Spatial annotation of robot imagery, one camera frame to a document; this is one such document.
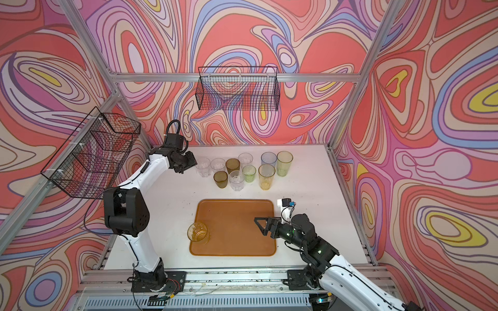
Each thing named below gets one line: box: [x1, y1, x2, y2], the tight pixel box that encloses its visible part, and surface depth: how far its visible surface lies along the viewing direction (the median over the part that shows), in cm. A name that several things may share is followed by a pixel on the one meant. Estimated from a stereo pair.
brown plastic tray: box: [189, 198, 277, 256], surface depth 92 cm
